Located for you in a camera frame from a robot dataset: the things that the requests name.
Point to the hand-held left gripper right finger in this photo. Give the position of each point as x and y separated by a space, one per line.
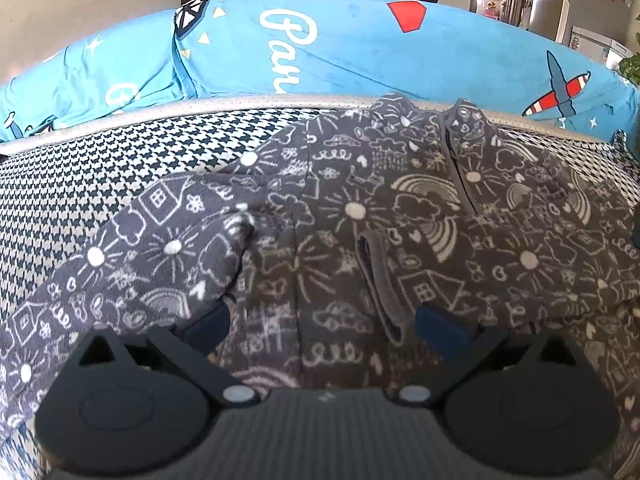
440 330

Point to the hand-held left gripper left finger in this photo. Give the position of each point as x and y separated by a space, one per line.
207 327

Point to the white chest freezer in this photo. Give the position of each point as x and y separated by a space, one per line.
595 47

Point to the blue printed sofa cover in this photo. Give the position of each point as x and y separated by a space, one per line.
350 50

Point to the green potted plant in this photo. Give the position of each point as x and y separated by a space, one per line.
631 67

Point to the houndstooth sofa seat mat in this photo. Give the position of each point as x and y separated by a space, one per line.
75 185

